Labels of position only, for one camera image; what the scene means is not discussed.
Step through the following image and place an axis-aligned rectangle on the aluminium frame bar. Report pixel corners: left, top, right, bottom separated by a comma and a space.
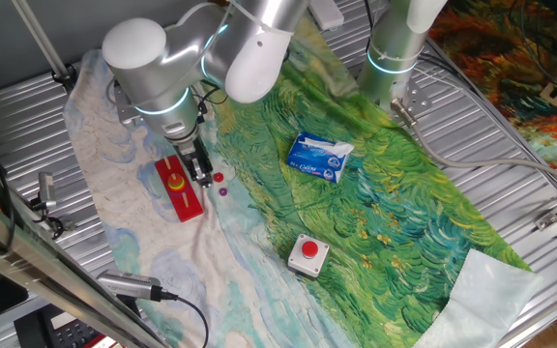
0, 186, 171, 348

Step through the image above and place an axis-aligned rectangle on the blue tissue pack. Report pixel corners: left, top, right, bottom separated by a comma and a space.
286, 130, 356, 184

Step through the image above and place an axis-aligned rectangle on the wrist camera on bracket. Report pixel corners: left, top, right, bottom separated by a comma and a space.
112, 79, 139, 128

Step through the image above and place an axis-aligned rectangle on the grey metal pole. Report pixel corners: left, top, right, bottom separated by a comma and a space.
10, 0, 79, 93

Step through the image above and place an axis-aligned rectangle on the silver camera with lens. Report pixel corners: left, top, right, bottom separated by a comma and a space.
96, 270, 179, 304

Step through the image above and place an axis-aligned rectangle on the orange dark painted cloth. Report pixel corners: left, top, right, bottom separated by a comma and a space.
427, 0, 557, 170

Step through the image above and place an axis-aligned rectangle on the rainbow Hanoi ring stack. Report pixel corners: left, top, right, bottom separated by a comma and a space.
166, 172, 188, 193

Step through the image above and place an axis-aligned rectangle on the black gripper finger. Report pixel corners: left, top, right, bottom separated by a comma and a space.
197, 159, 215, 189
187, 157, 205, 188

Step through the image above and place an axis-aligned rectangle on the grey emergency stop button box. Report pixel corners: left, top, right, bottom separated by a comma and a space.
286, 233, 331, 278

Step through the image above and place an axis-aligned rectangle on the red Hanoi base board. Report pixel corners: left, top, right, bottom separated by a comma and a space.
154, 154, 205, 223

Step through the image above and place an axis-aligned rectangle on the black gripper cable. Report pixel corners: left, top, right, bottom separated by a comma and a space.
191, 79, 229, 117

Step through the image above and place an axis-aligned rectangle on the black camera cable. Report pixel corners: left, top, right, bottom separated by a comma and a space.
174, 293, 211, 348

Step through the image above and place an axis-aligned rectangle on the green painted landscape cloth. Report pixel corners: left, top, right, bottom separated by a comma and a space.
64, 9, 543, 348

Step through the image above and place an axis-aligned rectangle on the black desk telephone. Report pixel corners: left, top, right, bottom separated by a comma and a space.
13, 304, 115, 348

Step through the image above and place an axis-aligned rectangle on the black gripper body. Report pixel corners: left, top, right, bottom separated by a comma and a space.
171, 134, 210, 176

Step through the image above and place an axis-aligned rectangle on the grey robot hose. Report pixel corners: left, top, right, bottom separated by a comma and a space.
389, 98, 557, 192

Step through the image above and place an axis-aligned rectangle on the white power strip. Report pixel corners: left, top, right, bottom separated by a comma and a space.
308, 0, 345, 31

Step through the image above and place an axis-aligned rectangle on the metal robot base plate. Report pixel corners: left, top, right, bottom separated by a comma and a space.
389, 76, 433, 115

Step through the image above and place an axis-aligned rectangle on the small grey mounted camera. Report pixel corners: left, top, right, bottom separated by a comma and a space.
36, 171, 58, 212

